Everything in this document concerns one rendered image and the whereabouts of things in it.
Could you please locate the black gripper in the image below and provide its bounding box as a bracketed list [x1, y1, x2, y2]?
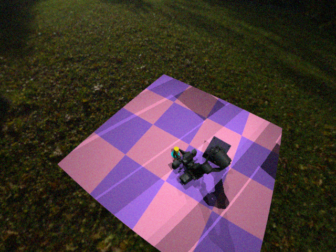
[172, 149, 197, 170]

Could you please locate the yellow cylinder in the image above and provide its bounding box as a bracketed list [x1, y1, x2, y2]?
[173, 147, 179, 156]

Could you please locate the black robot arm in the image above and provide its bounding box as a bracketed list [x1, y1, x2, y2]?
[179, 144, 232, 185]

